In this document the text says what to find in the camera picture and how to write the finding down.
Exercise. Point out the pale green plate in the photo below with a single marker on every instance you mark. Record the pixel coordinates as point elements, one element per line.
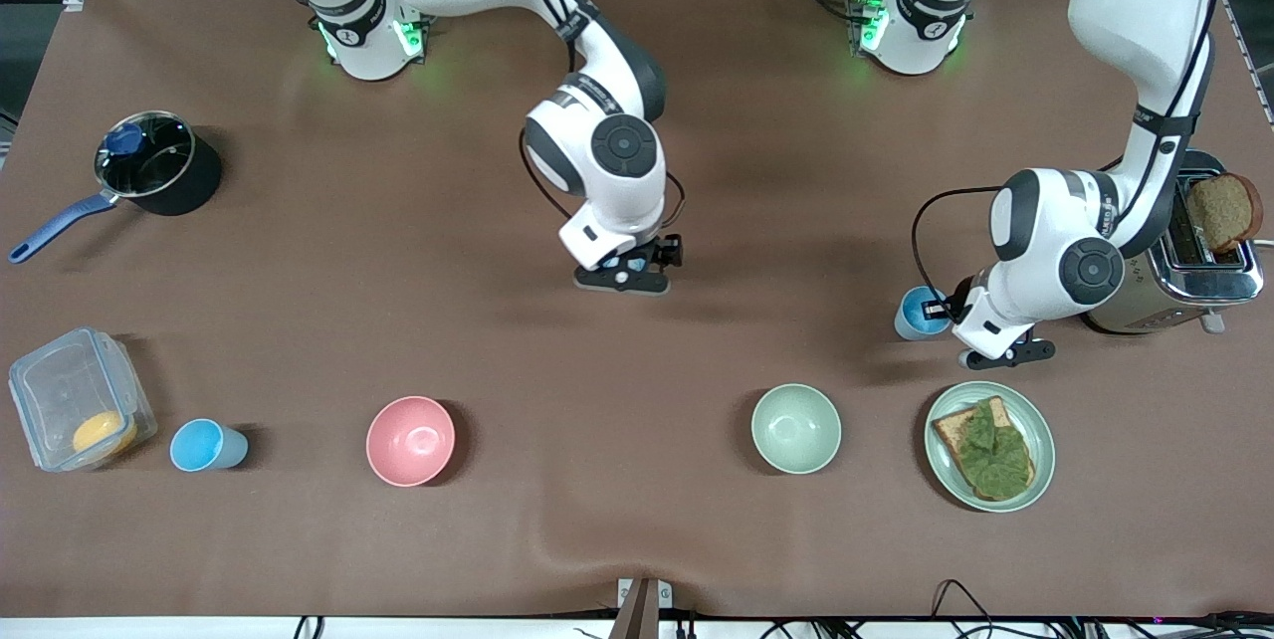
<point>1040,440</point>

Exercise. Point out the glass pot lid blue knob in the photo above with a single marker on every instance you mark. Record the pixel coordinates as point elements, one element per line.
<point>149,156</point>

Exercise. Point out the pink bowl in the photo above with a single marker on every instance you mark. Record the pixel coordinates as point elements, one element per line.
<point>410,440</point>

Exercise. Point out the beige steel toaster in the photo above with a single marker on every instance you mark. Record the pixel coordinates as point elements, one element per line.
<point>1194,286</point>

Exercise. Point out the clear plastic food container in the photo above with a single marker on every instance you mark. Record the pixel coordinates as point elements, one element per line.
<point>55,390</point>

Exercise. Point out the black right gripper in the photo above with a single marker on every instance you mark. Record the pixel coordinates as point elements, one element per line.
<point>668,250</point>

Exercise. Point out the round yellow orange food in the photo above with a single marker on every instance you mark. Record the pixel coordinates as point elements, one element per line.
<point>103,432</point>

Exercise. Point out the green lettuce leaf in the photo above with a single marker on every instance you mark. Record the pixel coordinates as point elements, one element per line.
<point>995,450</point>

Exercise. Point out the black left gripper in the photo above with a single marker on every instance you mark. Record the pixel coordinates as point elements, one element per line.
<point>957,308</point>

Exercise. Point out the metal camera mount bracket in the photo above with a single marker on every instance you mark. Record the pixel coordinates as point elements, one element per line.
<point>642,604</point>

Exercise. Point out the pale green bowl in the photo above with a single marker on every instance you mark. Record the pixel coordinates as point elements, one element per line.
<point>795,428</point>

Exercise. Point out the brown toast slice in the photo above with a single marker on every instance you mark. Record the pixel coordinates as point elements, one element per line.
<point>951,435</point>

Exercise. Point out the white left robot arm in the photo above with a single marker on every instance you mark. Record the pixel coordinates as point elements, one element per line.
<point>1135,2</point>

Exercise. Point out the brown bread slice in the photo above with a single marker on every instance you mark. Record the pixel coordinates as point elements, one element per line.
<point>1222,211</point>

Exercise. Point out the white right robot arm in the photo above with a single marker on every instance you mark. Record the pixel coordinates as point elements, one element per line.
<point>607,151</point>

